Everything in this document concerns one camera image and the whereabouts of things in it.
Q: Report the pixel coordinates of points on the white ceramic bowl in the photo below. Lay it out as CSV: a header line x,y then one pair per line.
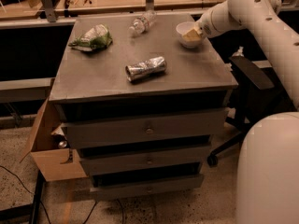
x,y
189,34

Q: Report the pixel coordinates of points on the wooden workbench behind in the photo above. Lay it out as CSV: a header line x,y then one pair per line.
x,y
23,11

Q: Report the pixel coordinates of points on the open cardboard box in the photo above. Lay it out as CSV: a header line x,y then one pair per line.
x,y
54,163

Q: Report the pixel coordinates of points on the black metal stand leg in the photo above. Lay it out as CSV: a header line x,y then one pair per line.
x,y
26,213

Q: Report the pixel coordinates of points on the green jalapeno chip bag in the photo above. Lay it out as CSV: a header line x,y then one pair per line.
x,y
98,37

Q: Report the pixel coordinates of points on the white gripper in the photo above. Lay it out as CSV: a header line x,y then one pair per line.
x,y
207,26

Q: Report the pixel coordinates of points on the grey drawer cabinet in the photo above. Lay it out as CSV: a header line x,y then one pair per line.
x,y
94,86

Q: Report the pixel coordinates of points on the grey drawer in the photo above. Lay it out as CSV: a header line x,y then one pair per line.
x,y
109,132
140,160

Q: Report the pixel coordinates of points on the clear plastic water bottle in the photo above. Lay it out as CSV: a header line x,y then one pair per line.
x,y
142,23

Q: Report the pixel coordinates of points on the black office chair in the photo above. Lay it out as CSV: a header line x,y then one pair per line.
x,y
258,95

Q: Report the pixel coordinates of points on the crushed silver can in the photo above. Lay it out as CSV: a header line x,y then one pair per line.
x,y
146,68

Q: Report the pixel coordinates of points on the middle grey drawer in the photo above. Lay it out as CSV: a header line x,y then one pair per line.
x,y
140,160

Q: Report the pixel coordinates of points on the top grey drawer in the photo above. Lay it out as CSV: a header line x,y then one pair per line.
x,y
109,132

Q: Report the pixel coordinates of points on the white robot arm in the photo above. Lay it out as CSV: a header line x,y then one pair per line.
x,y
267,189

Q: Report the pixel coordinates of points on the silver can in box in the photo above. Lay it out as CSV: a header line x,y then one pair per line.
x,y
62,144

